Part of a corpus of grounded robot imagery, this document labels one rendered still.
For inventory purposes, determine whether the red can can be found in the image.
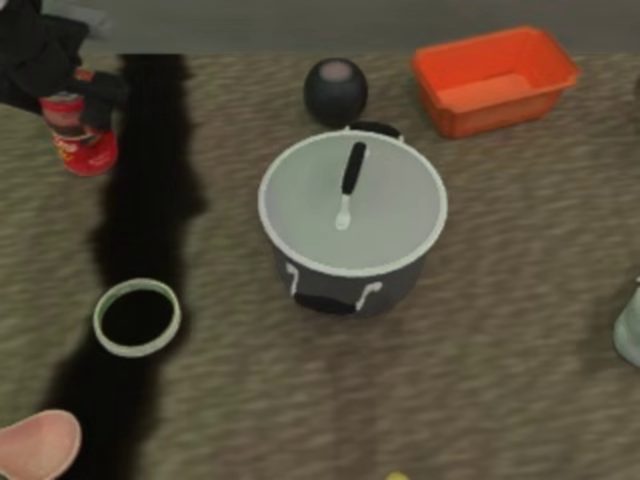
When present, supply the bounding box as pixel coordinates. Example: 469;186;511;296
39;92;120;177

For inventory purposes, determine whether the dark gray cooking pot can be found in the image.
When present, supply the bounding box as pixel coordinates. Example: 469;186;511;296
257;121;449;319

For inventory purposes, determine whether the black round speaker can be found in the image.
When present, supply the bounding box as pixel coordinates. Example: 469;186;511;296
303;57;370;127

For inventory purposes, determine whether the pink rounded object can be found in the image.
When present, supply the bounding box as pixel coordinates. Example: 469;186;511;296
0;409;83;480

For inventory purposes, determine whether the orange plastic bin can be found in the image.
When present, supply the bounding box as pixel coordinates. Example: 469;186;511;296
410;25;582;140

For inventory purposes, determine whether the pale green container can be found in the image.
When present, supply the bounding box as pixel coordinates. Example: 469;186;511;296
613;277;640;369

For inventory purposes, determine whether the pale green ring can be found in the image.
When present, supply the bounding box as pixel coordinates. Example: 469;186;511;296
92;278;182;358

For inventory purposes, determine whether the black-handled white spoon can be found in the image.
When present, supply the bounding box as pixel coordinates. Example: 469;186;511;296
333;141;369;232

